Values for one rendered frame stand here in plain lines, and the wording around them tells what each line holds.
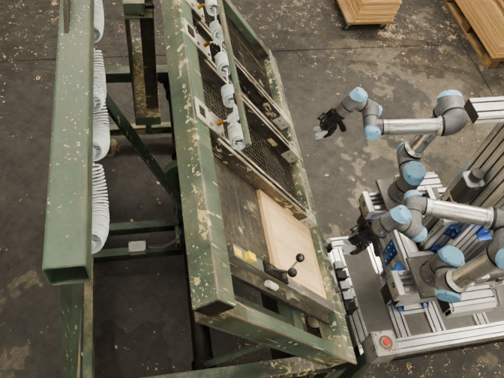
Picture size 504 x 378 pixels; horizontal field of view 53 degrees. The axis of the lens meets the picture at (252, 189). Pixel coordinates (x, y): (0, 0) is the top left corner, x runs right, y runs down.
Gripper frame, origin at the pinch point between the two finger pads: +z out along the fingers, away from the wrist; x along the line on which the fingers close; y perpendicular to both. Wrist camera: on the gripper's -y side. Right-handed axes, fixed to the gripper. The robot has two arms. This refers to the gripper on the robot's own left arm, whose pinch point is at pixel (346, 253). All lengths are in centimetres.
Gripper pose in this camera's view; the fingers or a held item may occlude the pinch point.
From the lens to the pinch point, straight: 228.6
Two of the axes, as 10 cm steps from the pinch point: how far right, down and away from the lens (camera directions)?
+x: -2.9, 5.9, -7.6
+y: -7.4, -6.3, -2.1
